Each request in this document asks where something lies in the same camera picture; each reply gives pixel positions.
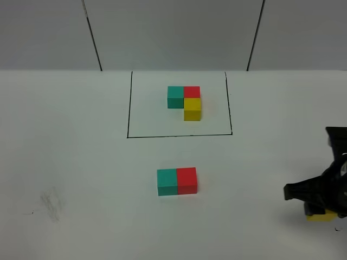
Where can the red template cube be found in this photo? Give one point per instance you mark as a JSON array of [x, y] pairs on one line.
[[192, 92]]

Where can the white template sheet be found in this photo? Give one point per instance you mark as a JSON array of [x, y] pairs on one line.
[[150, 117]]

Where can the yellow template cube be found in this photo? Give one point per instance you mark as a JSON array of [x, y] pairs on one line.
[[192, 109]]

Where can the green template cube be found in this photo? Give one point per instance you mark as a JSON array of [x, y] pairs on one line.
[[175, 97]]

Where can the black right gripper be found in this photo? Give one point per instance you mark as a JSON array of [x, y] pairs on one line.
[[328, 190]]

